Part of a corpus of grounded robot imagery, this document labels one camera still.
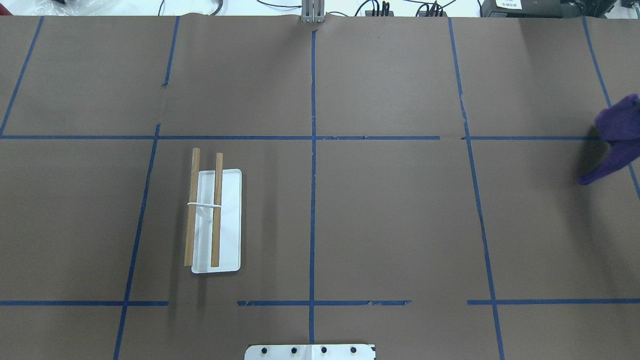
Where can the white rack wire frame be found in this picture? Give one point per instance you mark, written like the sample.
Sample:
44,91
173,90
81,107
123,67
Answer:
204,210

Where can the blue tape long line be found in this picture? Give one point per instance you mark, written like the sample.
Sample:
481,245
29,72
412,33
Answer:
313,185

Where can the purple towel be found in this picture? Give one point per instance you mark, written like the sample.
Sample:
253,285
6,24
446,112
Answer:
619,127

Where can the aluminium profile post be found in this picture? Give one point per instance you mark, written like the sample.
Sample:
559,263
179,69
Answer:
313,11

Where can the wooden rack rod outer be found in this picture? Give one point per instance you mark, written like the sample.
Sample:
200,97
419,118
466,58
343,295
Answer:
195,166

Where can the white rack base tray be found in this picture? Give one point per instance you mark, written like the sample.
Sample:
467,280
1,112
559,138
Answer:
231,223

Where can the wooden rack rod inner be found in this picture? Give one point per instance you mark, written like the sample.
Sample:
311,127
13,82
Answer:
216,212

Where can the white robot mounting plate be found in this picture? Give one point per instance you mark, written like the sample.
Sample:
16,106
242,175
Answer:
311,352

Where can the wooden rack rod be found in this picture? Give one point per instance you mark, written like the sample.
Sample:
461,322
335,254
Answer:
195,166
216,212

